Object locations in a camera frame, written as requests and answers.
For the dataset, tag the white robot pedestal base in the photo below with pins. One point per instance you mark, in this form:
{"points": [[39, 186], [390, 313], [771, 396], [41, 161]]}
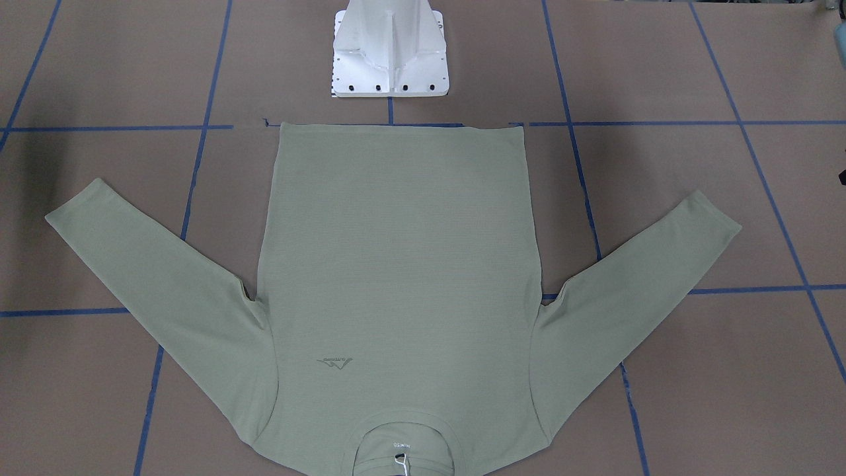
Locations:
{"points": [[389, 49]]}

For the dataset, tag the olive green long-sleeve shirt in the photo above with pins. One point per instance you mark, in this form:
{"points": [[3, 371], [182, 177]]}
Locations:
{"points": [[397, 326]]}

